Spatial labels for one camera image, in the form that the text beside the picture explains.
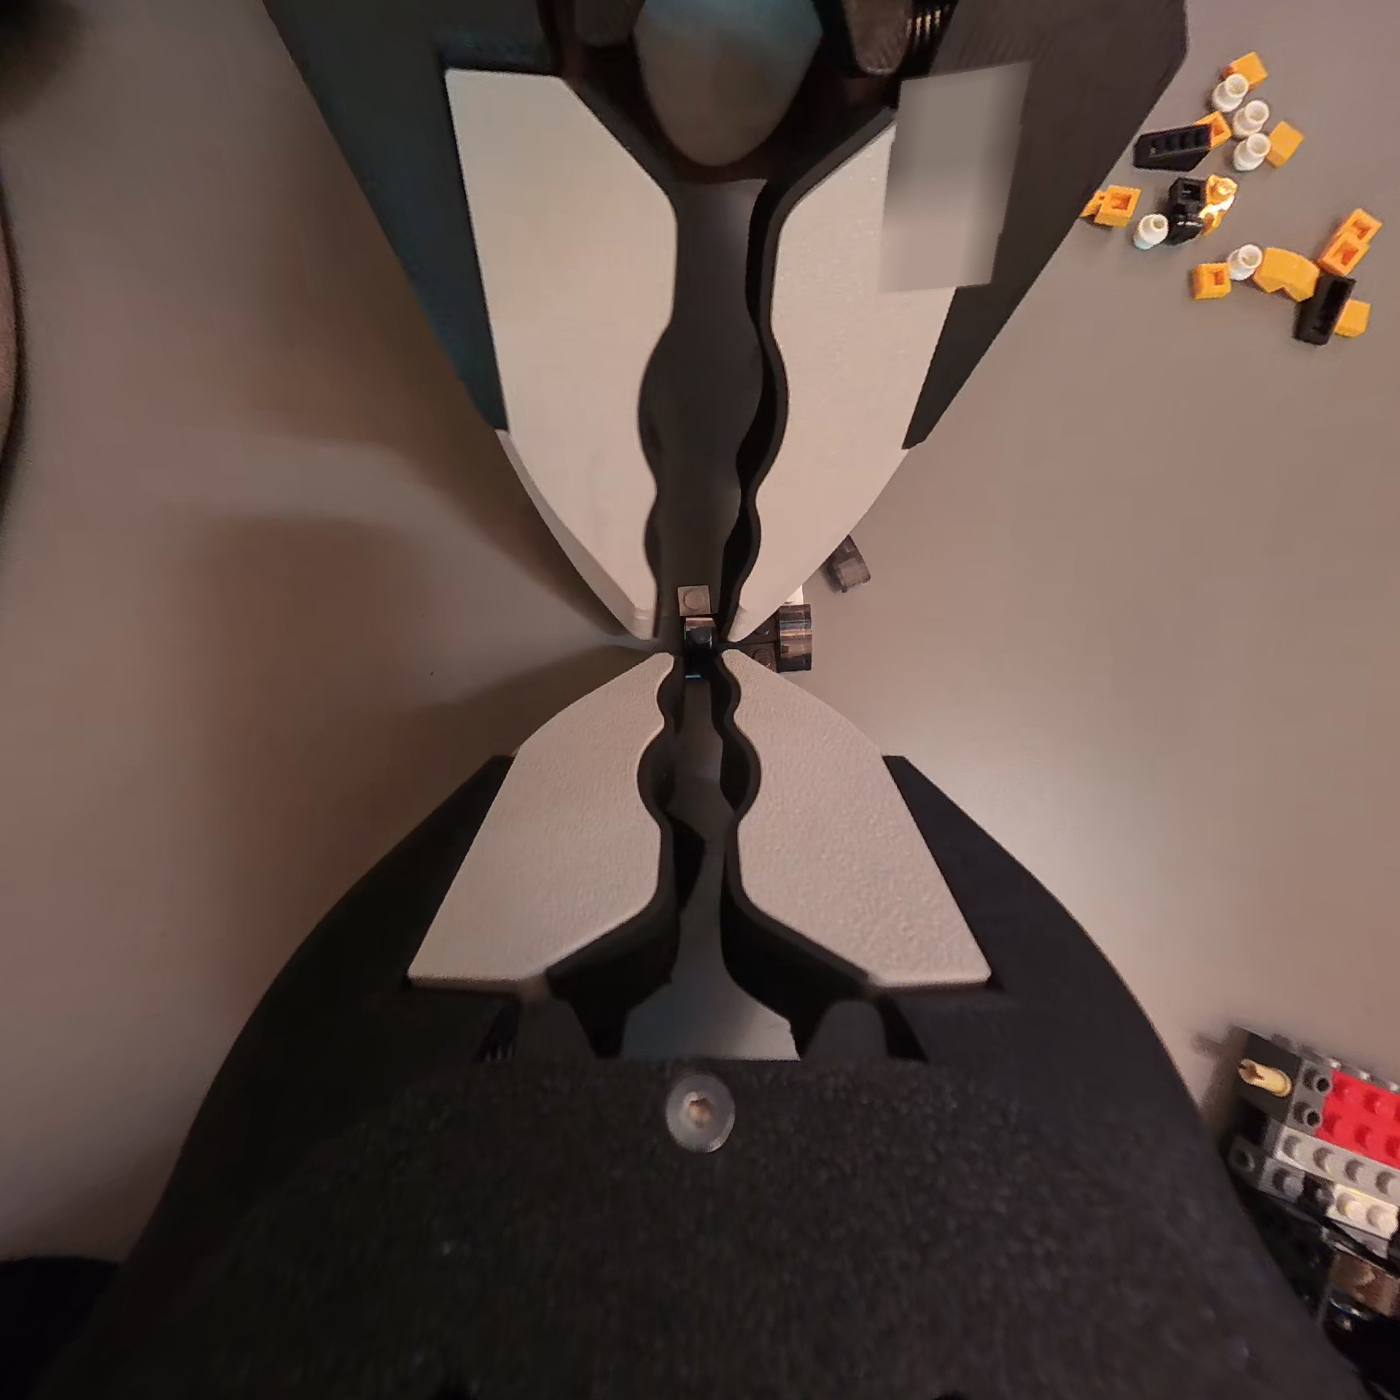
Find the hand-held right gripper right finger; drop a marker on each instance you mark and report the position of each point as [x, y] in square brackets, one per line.
[852, 853]

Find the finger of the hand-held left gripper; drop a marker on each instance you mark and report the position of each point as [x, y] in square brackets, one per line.
[832, 415]
[556, 327]

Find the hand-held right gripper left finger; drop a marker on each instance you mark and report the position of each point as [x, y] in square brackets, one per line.
[545, 863]

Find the black plate with white studs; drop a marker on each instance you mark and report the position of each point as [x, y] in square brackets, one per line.
[791, 639]

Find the small black lego brick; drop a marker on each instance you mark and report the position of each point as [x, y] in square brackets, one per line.
[698, 644]

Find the small dark translucent lego piece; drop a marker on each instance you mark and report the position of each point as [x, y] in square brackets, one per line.
[847, 565]

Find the pile of small lego pieces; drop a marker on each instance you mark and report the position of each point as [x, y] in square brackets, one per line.
[1289, 274]

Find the partly built lego car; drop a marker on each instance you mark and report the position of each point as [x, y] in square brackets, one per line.
[1312, 1159]

